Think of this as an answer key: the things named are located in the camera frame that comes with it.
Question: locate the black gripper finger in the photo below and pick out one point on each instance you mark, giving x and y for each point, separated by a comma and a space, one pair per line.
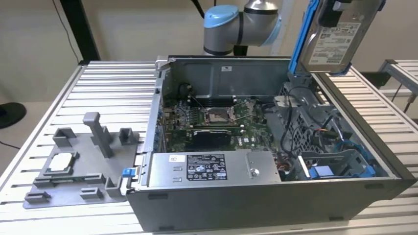
329, 17

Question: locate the hard disk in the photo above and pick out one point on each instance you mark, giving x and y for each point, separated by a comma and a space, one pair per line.
339, 41

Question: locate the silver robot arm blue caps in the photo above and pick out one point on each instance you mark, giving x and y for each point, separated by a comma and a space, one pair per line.
224, 31

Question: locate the metal disk bay cage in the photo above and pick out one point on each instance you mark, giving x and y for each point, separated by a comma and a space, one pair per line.
307, 137

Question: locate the aluminium side table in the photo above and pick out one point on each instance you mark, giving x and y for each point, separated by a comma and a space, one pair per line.
404, 68

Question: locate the black RAM slot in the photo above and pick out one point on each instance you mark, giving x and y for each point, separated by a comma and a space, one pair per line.
212, 98
212, 102

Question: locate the CPU socket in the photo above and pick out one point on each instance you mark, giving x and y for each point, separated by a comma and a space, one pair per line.
216, 115

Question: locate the thin metal locking lever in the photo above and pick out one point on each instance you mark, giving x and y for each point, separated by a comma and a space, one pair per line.
197, 102

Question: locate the green motherboard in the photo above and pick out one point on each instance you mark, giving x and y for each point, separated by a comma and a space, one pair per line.
257, 137

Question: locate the long expansion slot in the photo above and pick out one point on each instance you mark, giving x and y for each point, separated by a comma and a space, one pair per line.
215, 126

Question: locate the black graphics card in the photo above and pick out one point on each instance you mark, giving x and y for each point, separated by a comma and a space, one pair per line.
212, 139

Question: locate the grey power supply unit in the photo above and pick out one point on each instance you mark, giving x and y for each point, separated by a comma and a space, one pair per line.
260, 169

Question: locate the black upright pillar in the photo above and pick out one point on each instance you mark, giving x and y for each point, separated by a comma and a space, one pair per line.
81, 29

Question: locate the black open PC case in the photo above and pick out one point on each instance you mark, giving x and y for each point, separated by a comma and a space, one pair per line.
228, 208

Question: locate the blue case latch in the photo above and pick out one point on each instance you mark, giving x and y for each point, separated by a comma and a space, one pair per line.
128, 172

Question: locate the grey plastic parts rack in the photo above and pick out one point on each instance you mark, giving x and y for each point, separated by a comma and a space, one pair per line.
84, 166

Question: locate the silver CPU chip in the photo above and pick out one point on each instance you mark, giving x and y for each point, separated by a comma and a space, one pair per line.
60, 162

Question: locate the black round stand base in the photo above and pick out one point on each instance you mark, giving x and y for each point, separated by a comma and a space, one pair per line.
9, 115

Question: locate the black table bracket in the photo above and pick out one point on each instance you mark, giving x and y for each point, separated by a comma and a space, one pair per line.
375, 78

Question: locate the pale blue bay bracket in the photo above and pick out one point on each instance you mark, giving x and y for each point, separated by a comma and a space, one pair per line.
320, 172

